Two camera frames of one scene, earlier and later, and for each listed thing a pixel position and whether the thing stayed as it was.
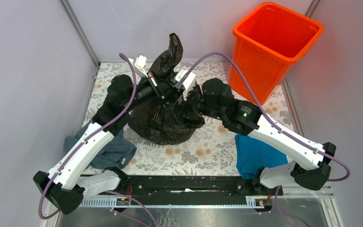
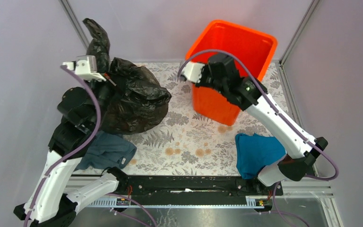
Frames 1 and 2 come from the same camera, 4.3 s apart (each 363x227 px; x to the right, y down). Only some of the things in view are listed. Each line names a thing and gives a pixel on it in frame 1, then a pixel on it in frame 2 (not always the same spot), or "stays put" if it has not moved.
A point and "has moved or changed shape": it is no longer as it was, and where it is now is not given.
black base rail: (159, 187) stays put
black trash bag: (171, 121) has moved or changed shape
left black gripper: (162, 90) -> (108, 83)
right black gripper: (182, 104) -> (201, 82)
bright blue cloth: (253, 155) stays put
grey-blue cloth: (116, 153) stays put
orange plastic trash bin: (268, 41) has moved or changed shape
